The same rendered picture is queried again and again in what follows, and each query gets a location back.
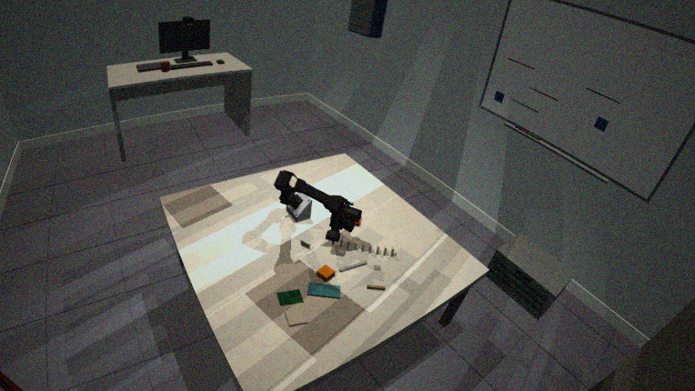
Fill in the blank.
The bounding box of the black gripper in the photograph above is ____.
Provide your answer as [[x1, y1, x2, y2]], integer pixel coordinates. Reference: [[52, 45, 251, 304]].
[[326, 214, 344, 243]]

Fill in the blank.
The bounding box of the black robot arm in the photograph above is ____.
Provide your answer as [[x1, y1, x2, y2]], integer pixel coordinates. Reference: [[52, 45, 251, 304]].
[[274, 170, 362, 233]]

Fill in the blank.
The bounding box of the teal flat rectangular block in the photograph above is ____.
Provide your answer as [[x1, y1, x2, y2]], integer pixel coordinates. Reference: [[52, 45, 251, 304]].
[[307, 282, 340, 298]]

